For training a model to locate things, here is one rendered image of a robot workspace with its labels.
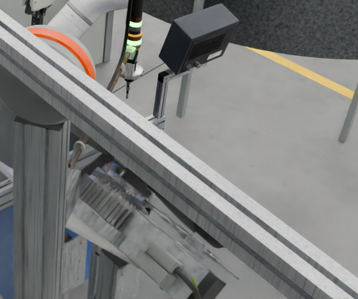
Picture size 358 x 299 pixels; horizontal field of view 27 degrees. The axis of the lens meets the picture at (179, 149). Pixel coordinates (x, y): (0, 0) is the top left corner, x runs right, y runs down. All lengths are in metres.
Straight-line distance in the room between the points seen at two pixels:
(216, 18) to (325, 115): 2.00
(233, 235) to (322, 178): 3.43
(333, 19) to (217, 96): 0.98
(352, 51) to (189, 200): 3.42
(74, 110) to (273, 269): 0.31
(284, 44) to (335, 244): 1.09
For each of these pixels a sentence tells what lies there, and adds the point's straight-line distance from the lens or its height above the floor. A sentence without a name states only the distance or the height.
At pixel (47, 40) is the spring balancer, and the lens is 1.16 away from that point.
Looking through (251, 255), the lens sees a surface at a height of 2.03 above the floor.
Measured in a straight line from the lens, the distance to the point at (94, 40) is 4.64.
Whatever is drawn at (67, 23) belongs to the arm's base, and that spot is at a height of 1.20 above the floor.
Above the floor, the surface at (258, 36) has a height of 0.63.
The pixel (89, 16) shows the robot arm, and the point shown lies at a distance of 2.74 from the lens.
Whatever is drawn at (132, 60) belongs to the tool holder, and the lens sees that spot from 1.95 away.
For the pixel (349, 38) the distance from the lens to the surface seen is 4.11.
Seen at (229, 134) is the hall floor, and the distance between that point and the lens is 4.32.
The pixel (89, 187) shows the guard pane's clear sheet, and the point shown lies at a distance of 0.96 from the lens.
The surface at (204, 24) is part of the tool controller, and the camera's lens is 2.76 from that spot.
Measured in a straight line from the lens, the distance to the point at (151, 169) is 0.82.
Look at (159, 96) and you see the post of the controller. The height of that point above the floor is 0.96.
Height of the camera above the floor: 2.55
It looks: 38 degrees down
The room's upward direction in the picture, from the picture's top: 10 degrees clockwise
